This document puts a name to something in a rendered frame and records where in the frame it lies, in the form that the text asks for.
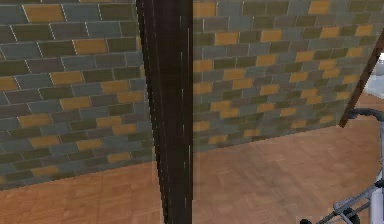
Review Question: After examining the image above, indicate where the dark brown room door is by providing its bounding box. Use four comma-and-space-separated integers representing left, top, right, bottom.
135, 0, 195, 224

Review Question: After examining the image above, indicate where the grey metal wheeled frame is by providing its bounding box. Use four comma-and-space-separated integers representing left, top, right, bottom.
299, 107, 384, 224

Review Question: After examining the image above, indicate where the brown wooden door frame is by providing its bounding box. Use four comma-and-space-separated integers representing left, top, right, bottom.
337, 30, 384, 129

